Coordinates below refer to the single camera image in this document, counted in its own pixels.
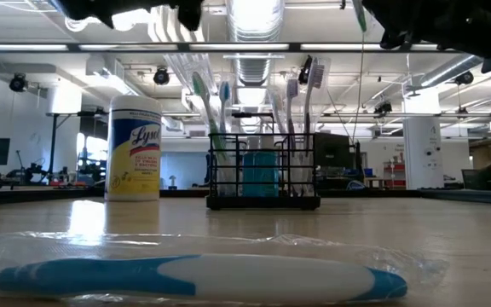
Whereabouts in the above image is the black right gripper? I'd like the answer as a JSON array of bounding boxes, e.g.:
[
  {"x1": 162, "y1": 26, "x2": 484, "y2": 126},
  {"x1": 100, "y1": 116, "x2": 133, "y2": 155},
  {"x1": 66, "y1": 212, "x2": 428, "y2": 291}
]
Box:
[{"x1": 362, "y1": 0, "x2": 491, "y2": 72}]

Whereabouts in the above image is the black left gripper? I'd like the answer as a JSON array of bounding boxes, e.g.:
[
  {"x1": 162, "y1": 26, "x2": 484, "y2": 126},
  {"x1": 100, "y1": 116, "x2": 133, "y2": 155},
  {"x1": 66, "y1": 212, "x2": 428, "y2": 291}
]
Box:
[{"x1": 57, "y1": 0, "x2": 204, "y2": 32}]

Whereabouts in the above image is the blue tube white cap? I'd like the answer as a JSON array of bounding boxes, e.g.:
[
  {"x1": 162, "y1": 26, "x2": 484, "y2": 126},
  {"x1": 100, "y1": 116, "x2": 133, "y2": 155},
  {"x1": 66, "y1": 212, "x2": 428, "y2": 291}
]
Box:
[{"x1": 240, "y1": 136, "x2": 260, "y2": 198}]

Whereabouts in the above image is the teal cup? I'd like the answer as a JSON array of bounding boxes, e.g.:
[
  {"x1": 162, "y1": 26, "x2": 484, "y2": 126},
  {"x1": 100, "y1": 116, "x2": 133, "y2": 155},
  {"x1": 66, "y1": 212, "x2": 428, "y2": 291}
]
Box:
[{"x1": 253, "y1": 136, "x2": 280, "y2": 198}]

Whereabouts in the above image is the black overhead light bar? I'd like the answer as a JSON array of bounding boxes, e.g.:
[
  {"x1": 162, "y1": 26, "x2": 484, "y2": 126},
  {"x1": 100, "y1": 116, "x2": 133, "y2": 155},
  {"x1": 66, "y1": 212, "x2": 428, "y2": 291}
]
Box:
[{"x1": 0, "y1": 41, "x2": 459, "y2": 54}]

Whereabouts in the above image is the black ceiling spotlight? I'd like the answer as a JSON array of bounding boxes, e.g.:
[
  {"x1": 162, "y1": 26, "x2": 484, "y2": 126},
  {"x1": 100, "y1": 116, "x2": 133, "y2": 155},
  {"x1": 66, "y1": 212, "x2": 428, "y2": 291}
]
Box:
[
  {"x1": 9, "y1": 72, "x2": 29, "y2": 93},
  {"x1": 453, "y1": 70, "x2": 475, "y2": 86},
  {"x1": 297, "y1": 54, "x2": 315, "y2": 86},
  {"x1": 153, "y1": 66, "x2": 171, "y2": 86},
  {"x1": 373, "y1": 101, "x2": 394, "y2": 119}
]

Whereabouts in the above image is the white round pillar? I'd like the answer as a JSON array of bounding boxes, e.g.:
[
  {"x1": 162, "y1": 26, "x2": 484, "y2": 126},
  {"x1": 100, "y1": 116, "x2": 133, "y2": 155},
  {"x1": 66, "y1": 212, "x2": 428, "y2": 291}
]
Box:
[{"x1": 402, "y1": 89, "x2": 445, "y2": 191}]

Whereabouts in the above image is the Lysol wipes canister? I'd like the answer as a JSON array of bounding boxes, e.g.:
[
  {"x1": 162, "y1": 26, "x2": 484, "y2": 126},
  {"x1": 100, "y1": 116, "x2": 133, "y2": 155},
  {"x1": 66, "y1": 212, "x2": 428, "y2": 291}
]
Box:
[{"x1": 104, "y1": 94, "x2": 164, "y2": 201}]

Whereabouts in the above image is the black background cabinet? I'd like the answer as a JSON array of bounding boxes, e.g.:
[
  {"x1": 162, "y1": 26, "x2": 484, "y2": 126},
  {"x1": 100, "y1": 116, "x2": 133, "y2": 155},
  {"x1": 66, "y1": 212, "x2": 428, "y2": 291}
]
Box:
[{"x1": 313, "y1": 131, "x2": 362, "y2": 191}]

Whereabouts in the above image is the red shelf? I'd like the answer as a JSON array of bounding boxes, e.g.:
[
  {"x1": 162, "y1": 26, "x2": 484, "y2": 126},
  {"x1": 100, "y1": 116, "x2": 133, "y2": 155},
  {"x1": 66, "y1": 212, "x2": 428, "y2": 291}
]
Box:
[{"x1": 382, "y1": 159, "x2": 405, "y2": 189}]

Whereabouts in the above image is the thin hanging cable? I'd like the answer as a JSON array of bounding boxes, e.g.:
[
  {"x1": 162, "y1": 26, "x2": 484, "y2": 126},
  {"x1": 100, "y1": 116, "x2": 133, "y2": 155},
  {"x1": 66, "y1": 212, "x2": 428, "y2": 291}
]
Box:
[{"x1": 351, "y1": 32, "x2": 366, "y2": 144}]

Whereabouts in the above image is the silver ventilation duct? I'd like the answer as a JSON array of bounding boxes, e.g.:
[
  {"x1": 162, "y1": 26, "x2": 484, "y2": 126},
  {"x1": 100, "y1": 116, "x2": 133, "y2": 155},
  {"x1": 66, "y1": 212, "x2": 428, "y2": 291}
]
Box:
[
  {"x1": 418, "y1": 53, "x2": 485, "y2": 89},
  {"x1": 226, "y1": 0, "x2": 287, "y2": 86}
]

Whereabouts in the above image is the black wire caddy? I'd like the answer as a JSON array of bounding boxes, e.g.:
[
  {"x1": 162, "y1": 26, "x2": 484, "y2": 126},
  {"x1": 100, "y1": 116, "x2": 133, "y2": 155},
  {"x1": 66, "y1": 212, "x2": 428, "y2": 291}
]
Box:
[{"x1": 205, "y1": 132, "x2": 321, "y2": 211}]

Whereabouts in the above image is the black metal rig frame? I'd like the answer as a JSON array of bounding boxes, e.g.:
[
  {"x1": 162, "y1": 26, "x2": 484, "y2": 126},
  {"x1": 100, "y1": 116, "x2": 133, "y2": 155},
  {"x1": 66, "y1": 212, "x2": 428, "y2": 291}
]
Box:
[{"x1": 0, "y1": 186, "x2": 491, "y2": 206}]

